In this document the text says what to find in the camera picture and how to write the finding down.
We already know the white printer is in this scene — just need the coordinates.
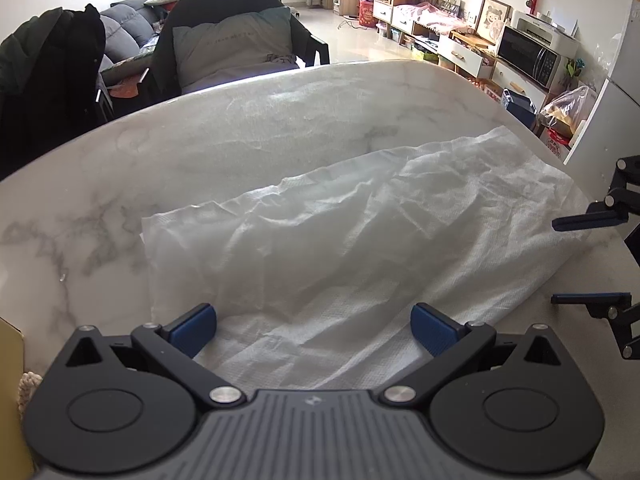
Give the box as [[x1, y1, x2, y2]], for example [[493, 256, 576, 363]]
[[510, 9, 581, 47]]

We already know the white refrigerator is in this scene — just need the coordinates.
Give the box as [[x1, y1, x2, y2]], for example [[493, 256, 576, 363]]
[[564, 77, 640, 166]]

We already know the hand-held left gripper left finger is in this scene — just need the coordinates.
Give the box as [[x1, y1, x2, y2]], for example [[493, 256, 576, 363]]
[[65, 304, 247, 408]]

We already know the black armchair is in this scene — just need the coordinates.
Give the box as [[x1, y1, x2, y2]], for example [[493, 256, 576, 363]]
[[150, 0, 332, 106]]

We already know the low white drawer cabinet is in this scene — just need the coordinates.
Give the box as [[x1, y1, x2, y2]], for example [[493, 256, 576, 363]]
[[372, 2, 551, 111]]

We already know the dark green jacket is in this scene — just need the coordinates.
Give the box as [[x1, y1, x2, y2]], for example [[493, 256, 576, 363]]
[[0, 8, 66, 96]]

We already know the orange printed cloth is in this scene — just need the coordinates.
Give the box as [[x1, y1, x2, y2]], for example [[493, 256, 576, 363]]
[[106, 76, 145, 101]]

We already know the white paper napkin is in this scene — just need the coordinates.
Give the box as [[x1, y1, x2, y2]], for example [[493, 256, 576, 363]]
[[141, 126, 593, 393]]

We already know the grey cushion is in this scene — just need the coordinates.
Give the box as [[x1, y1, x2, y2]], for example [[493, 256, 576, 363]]
[[172, 7, 303, 95]]

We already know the black microwave oven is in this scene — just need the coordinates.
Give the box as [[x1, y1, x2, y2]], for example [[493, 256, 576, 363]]
[[496, 25, 563, 88]]

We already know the dark blue bag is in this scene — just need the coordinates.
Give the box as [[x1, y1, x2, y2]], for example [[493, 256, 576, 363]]
[[502, 89, 538, 126]]

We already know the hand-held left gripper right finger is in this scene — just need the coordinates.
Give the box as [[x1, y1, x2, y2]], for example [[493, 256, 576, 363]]
[[379, 302, 565, 407]]

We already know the pink cloth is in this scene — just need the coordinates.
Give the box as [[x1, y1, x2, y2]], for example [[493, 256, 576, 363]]
[[395, 1, 473, 28]]

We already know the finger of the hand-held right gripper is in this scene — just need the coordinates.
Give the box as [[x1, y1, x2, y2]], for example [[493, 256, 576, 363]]
[[551, 155, 640, 233], [550, 292, 640, 361]]

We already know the red white carton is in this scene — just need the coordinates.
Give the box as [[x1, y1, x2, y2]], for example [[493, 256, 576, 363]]
[[545, 127, 572, 161]]

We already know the grey sofa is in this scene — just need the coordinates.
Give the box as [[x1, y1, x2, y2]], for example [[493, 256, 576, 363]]
[[97, 4, 173, 86]]

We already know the clear plastic food bag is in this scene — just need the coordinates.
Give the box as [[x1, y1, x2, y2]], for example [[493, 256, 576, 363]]
[[537, 86, 591, 136]]

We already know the framed figure picture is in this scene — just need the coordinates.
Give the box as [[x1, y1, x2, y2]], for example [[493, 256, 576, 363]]
[[474, 0, 512, 41]]

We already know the tan cardboard box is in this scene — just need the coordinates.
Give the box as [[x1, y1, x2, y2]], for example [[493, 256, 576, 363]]
[[0, 316, 38, 480]]

